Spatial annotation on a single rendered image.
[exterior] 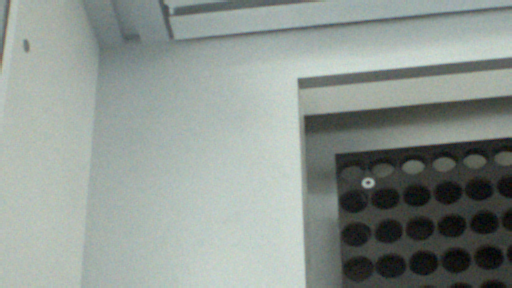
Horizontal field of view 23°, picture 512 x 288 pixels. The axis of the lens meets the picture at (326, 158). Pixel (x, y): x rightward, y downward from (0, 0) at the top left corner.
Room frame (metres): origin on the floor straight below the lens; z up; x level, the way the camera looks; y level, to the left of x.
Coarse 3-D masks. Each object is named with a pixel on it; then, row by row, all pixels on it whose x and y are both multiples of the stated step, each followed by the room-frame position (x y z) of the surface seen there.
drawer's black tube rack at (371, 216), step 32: (352, 192) 0.33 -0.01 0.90; (384, 192) 0.33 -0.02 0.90; (416, 192) 0.35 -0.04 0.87; (448, 192) 0.35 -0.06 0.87; (480, 192) 0.34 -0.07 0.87; (352, 224) 0.32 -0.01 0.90; (384, 224) 0.31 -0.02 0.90; (416, 224) 0.31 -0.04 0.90; (448, 224) 0.33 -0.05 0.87; (480, 224) 0.33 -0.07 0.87; (352, 256) 0.30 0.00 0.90; (384, 256) 0.30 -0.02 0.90; (416, 256) 0.29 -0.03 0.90; (448, 256) 0.29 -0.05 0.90; (480, 256) 0.31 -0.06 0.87
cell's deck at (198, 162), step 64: (128, 64) 0.39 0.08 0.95; (192, 64) 0.39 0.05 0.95; (256, 64) 0.38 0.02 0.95; (320, 64) 0.37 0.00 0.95; (384, 64) 0.37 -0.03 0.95; (448, 64) 0.36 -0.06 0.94; (128, 128) 0.36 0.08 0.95; (192, 128) 0.35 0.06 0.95; (256, 128) 0.34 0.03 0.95; (128, 192) 0.32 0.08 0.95; (192, 192) 0.32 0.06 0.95; (256, 192) 0.31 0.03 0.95; (128, 256) 0.29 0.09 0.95; (192, 256) 0.28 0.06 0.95; (256, 256) 0.28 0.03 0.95
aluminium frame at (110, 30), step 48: (0, 0) 0.33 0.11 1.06; (96, 0) 0.41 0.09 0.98; (144, 0) 0.40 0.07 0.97; (192, 0) 0.40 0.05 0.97; (240, 0) 0.40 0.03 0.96; (288, 0) 0.40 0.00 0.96; (336, 0) 0.39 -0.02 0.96; (384, 0) 0.39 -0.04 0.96; (432, 0) 0.39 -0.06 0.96; (480, 0) 0.39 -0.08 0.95; (0, 48) 0.32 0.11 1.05
